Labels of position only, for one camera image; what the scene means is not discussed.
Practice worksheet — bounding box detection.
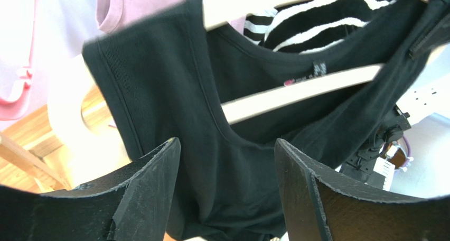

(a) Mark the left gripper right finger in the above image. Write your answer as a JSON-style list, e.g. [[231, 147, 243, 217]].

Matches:
[[275, 139, 449, 240]]

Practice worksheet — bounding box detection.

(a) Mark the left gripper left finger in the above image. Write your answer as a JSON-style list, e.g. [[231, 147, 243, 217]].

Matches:
[[1, 137, 181, 240]]

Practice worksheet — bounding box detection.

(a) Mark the black tank top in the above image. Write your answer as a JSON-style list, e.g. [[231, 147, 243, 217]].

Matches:
[[82, 0, 449, 240]]

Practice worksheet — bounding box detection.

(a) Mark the mauve pink tank top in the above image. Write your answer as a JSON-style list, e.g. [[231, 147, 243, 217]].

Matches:
[[95, 0, 247, 34]]

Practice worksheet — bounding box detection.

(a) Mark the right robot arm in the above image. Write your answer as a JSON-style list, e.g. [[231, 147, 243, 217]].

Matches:
[[336, 86, 449, 191]]

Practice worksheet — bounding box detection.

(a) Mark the striped tank top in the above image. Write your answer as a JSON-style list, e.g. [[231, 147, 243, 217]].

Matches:
[[243, 0, 397, 53]]

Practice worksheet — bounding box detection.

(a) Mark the wooden clothes rack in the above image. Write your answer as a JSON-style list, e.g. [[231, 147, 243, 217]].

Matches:
[[1, 105, 70, 190]]

